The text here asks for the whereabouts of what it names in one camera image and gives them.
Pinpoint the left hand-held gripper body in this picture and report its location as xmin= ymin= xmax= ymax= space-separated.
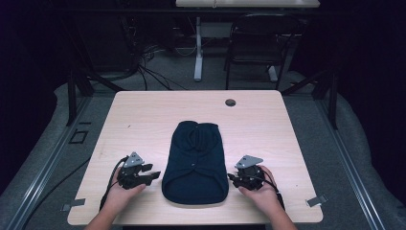
xmin=117 ymin=151 xmax=151 ymax=191

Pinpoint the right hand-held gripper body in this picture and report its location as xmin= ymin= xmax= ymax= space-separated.
xmin=235 ymin=154 xmax=266 ymax=192

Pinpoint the dark blue hooded garment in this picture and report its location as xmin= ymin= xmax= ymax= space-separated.
xmin=161 ymin=120 xmax=230 ymax=206

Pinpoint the person's left hand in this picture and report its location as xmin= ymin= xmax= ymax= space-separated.
xmin=104 ymin=168 xmax=147 ymax=215

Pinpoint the person's right hand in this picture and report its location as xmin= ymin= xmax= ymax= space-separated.
xmin=237 ymin=165 xmax=284 ymax=219

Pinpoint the grey tape strip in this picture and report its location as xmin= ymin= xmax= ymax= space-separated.
xmin=61 ymin=197 xmax=87 ymax=213
xmin=305 ymin=195 xmax=328 ymax=208

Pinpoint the black metal stand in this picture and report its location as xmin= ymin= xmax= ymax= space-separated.
xmin=280 ymin=68 xmax=340 ymax=130
xmin=64 ymin=61 xmax=126 ymax=127

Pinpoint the black folding chair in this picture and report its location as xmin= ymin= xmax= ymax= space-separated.
xmin=222 ymin=12 xmax=302 ymax=91

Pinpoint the white desk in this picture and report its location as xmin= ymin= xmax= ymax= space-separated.
xmin=174 ymin=0 xmax=321 ymax=83

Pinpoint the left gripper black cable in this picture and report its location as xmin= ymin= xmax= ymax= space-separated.
xmin=99 ymin=155 xmax=129 ymax=212

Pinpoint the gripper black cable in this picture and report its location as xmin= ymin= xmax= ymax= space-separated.
xmin=249 ymin=173 xmax=286 ymax=212
xmin=99 ymin=155 xmax=129 ymax=212

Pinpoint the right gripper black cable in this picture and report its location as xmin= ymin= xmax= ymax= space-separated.
xmin=249 ymin=173 xmax=286 ymax=212

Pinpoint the black floor socket frame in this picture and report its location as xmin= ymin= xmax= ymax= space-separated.
xmin=68 ymin=128 xmax=90 ymax=145

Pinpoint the thin black floor cable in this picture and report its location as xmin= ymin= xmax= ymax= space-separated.
xmin=21 ymin=156 xmax=92 ymax=230

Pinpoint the metal floor rail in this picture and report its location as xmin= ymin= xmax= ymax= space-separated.
xmin=313 ymin=97 xmax=388 ymax=230
xmin=5 ymin=95 xmax=94 ymax=230

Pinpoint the black floor cable bundle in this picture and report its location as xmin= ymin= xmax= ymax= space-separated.
xmin=135 ymin=42 xmax=190 ymax=92

